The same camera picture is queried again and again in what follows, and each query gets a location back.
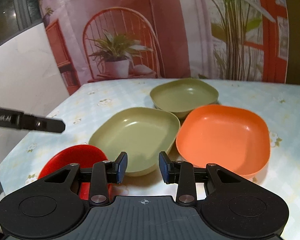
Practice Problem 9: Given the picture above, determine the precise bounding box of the red round bowl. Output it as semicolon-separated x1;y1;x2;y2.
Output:
36;145;115;205

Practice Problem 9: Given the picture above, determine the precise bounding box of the printed room scene backdrop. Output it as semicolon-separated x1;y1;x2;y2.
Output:
38;0;289;94

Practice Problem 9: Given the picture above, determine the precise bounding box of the olive green square plate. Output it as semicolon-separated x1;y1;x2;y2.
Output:
89;107;180;177

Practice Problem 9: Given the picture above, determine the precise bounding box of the orange square plate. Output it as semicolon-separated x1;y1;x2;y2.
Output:
175;105;270;179

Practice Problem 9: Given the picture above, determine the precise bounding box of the far olive green plate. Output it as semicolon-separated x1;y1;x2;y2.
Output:
149;78;219;119

